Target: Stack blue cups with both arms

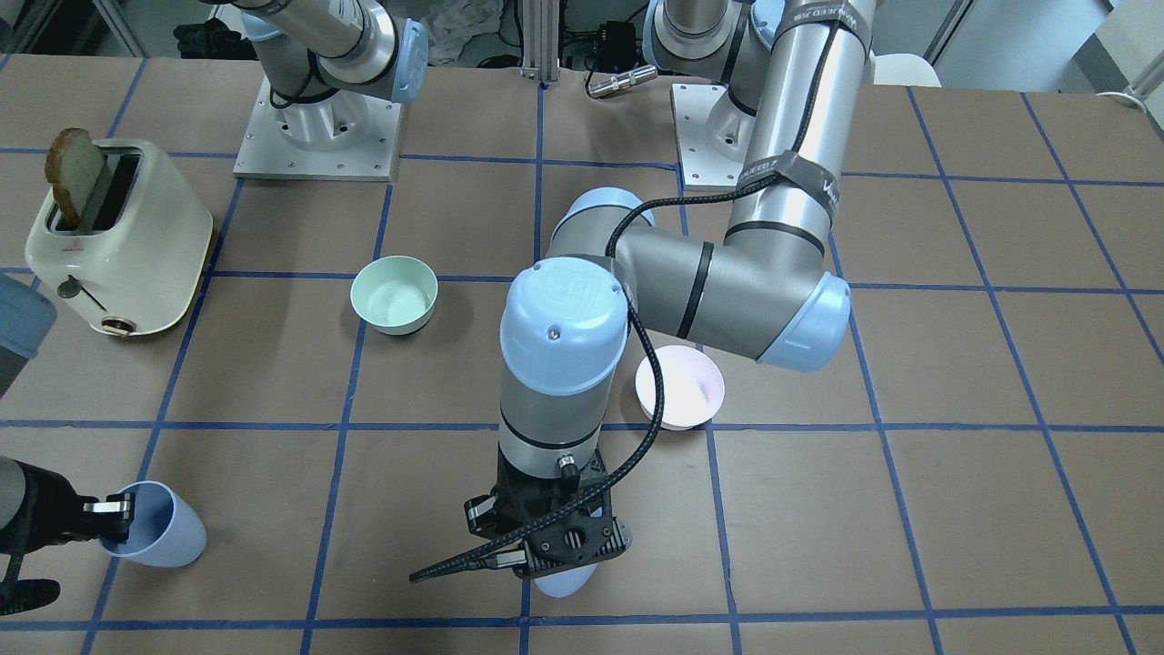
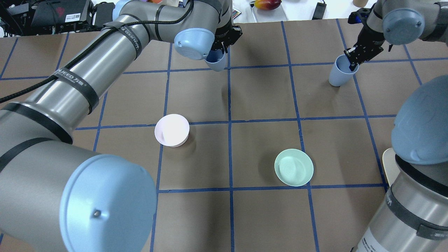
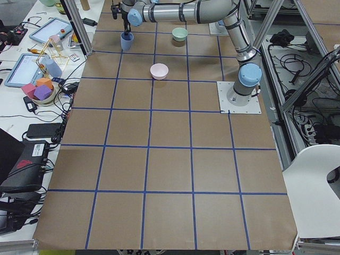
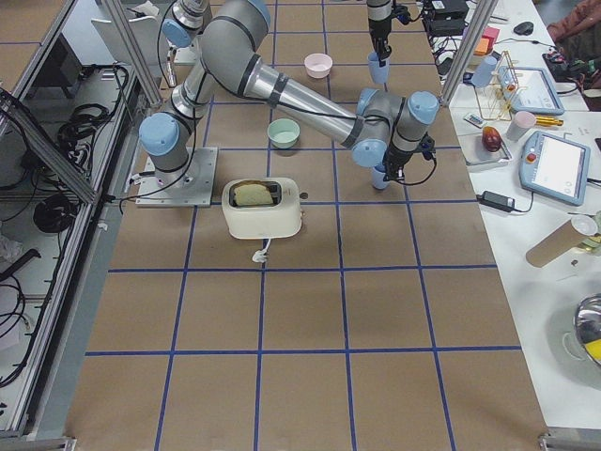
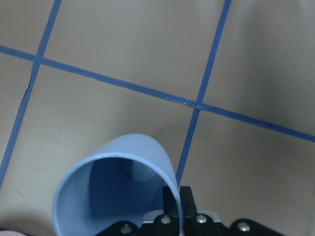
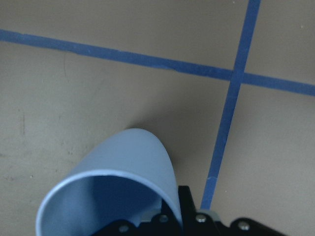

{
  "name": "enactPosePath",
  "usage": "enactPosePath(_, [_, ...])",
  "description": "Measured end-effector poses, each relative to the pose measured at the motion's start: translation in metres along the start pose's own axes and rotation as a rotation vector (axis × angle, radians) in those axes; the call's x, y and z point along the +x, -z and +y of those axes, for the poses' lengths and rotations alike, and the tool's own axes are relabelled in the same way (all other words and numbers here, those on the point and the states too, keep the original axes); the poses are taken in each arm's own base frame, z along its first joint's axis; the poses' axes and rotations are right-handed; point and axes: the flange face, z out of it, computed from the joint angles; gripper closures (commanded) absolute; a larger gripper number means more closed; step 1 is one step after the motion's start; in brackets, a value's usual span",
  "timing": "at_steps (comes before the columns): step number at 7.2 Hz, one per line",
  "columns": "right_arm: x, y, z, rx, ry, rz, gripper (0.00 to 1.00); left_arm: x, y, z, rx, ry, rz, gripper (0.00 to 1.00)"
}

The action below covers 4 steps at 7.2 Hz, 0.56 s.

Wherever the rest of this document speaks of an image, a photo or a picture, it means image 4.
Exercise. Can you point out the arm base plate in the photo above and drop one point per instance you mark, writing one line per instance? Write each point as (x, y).
(190, 186)

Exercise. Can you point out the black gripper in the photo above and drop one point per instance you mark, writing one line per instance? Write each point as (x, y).
(395, 158)
(378, 24)

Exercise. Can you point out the white cup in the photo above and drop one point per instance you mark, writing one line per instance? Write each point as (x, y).
(522, 121)

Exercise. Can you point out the gold wire cup rack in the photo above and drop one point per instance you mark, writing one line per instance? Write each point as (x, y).
(495, 86)

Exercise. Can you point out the mango fruit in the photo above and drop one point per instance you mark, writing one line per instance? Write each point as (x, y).
(491, 139)

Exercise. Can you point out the blue cup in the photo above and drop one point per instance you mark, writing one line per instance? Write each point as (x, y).
(379, 69)
(378, 177)

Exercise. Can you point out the black power adapter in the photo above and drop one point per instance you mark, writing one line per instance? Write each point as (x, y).
(496, 201)

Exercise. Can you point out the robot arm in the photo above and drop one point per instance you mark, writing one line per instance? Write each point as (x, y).
(383, 133)
(381, 14)

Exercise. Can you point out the cream toaster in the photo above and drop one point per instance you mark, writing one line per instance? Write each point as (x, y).
(282, 219)

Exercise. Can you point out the metal mixing bowl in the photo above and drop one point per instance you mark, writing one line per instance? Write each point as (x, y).
(587, 327)

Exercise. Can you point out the cardboard tube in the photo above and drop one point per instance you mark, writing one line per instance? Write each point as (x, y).
(565, 237)

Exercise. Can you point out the aluminium frame post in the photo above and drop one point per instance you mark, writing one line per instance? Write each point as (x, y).
(477, 25)

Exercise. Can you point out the pink bowl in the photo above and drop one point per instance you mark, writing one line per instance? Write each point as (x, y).
(318, 65)

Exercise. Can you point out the bread slice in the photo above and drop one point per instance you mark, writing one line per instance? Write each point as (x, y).
(252, 195)

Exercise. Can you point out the mint green bowl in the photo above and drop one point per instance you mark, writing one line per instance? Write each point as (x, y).
(283, 132)

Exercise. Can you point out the teach pendant tablet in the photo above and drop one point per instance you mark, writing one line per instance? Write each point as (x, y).
(529, 89)
(555, 167)

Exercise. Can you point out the remote control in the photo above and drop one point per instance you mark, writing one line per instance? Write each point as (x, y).
(474, 120)

